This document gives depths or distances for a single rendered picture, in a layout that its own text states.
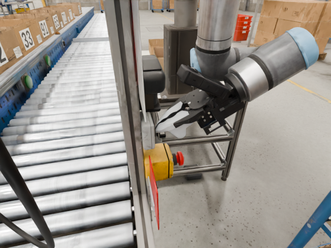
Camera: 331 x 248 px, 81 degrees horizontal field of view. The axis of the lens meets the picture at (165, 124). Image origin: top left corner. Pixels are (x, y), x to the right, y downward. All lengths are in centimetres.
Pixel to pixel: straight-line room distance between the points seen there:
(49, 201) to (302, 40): 70
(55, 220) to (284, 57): 63
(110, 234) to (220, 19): 55
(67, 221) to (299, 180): 165
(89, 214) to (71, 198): 8
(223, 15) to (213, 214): 121
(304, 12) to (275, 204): 369
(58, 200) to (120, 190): 16
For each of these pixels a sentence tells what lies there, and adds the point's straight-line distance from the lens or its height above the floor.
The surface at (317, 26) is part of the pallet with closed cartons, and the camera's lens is 499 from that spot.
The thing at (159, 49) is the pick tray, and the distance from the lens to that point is 164.
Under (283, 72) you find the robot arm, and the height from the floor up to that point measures 108.
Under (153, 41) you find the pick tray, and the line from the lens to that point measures 195.
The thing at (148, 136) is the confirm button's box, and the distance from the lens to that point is 42.
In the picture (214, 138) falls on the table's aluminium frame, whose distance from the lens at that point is 129.
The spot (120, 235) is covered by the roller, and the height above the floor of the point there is 75.
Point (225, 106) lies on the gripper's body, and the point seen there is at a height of 100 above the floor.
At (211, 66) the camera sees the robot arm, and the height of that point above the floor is 106.
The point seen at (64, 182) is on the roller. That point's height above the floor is 75.
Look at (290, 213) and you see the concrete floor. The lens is 164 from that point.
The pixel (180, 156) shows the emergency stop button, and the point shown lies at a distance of 52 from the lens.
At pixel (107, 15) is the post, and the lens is 35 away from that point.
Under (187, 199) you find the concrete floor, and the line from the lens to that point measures 149.
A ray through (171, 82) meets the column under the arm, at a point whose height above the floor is 83.
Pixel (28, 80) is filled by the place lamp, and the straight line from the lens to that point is 128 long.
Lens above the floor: 122
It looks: 34 degrees down
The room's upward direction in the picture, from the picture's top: straight up
